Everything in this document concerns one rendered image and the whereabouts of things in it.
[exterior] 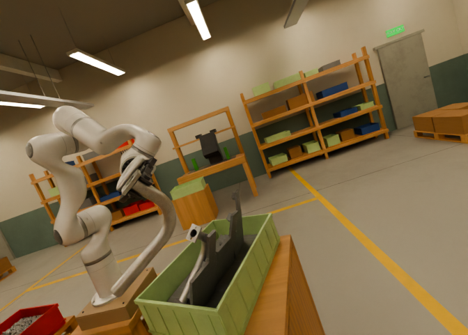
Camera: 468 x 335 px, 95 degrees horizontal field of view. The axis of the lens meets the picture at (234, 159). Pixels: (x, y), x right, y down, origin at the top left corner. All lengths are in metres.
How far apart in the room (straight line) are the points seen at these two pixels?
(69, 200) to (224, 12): 5.95
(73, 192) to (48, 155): 0.19
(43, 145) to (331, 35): 6.34
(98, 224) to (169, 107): 5.25
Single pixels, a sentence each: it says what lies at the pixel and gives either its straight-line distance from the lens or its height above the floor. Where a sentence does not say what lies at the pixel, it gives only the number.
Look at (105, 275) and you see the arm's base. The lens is 1.29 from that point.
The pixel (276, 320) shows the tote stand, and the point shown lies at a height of 0.79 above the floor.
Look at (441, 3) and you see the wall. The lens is 8.08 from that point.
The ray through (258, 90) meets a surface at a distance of 5.43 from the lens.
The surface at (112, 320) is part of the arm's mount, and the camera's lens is 1.28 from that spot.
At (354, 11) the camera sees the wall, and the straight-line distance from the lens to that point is 7.05.
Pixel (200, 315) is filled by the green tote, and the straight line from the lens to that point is 0.87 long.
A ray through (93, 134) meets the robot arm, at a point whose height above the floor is 1.60.
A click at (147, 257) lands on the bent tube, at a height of 1.25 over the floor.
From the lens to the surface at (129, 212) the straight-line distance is 6.59.
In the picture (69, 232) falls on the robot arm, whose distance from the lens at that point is 1.20.
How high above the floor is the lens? 1.46
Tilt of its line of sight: 8 degrees down
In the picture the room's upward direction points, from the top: 20 degrees counter-clockwise
